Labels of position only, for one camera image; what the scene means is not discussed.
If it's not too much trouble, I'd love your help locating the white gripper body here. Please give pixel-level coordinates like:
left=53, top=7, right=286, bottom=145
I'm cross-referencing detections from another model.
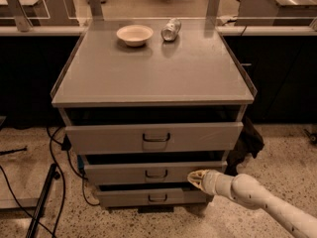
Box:
left=201, top=170, right=234, bottom=198

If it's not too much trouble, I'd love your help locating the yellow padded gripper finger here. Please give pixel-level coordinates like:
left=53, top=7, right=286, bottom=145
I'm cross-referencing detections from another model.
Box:
left=187, top=170, right=210, bottom=191

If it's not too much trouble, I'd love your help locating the grey drawer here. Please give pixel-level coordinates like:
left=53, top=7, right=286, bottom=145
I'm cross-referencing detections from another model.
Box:
left=96, top=182, right=212, bottom=208
left=84, top=152, right=227, bottom=185
left=65, top=122, right=243, bottom=155

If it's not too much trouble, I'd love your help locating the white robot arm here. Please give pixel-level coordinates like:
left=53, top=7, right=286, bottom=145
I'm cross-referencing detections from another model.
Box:
left=187, top=170, right=317, bottom=238

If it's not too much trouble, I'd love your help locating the grey bottom drawer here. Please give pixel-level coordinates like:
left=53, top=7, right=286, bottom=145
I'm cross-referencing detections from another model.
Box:
left=96, top=182, right=212, bottom=208

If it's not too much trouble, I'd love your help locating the grey top drawer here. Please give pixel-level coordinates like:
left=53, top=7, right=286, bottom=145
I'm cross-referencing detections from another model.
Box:
left=65, top=122, right=243, bottom=155

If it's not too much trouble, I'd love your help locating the grey metal drawer cabinet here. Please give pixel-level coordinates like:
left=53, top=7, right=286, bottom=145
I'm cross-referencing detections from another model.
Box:
left=50, top=18, right=258, bottom=213

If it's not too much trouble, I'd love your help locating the black cloth beside cabinet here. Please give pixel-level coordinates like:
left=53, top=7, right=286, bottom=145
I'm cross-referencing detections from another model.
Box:
left=225, top=116, right=264, bottom=176

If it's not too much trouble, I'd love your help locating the black metal bar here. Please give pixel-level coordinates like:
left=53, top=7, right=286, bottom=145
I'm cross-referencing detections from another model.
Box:
left=26, top=164, right=56, bottom=238

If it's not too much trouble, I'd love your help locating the silver crushed can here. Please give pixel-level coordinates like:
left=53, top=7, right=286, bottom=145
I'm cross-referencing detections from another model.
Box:
left=160, top=18, right=181, bottom=42

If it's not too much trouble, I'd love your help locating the white ceramic bowl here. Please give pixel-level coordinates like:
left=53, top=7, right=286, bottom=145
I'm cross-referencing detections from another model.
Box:
left=116, top=25, right=154, bottom=47

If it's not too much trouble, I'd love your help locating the grey background desk right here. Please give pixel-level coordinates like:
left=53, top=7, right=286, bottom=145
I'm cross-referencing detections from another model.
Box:
left=236, top=0, right=317, bottom=26

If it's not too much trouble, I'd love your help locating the grey background desk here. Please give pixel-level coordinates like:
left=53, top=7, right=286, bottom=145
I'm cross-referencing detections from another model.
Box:
left=236, top=0, right=317, bottom=26
left=0, top=0, right=79, bottom=26

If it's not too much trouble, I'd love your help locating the black stick on floor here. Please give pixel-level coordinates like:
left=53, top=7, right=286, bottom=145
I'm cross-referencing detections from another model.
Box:
left=0, top=147, right=27, bottom=156

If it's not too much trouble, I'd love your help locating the grey background desk left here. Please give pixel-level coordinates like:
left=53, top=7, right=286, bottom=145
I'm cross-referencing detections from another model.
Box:
left=0, top=0, right=79, bottom=26

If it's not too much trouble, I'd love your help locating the black floor cable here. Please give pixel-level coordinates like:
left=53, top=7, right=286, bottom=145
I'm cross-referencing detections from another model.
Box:
left=0, top=126, right=100, bottom=238

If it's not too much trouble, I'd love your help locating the right grey bracket post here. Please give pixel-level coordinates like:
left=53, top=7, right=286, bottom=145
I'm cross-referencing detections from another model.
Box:
left=206, top=0, right=220, bottom=21

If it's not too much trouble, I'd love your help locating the grey bracket post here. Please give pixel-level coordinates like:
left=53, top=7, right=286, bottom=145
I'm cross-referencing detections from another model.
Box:
left=88, top=0, right=103, bottom=21
left=206, top=0, right=220, bottom=21
left=6, top=0, right=33, bottom=32

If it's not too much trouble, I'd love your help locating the middle grey bracket post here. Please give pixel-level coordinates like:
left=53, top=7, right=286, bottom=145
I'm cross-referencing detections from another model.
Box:
left=88, top=0, right=103, bottom=21

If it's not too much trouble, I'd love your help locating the left grey bracket post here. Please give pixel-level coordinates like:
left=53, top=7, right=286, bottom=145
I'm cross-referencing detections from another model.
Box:
left=6, top=0, right=33, bottom=32

